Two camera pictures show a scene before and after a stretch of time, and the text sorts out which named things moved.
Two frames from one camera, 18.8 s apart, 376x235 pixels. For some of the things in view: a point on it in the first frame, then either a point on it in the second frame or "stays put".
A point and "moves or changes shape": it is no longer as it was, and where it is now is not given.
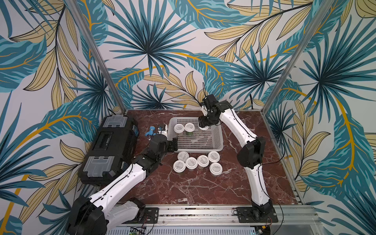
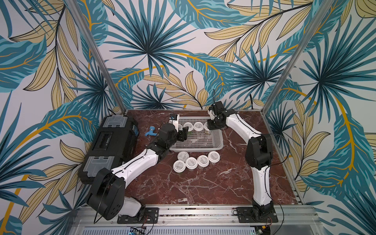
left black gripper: (173, 145) -> (183, 134)
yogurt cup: (205, 128) moves or changes shape
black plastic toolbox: (112, 146) stays put
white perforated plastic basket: (191, 138) stays put
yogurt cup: (191, 163) stays put
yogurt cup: (179, 166) stays put
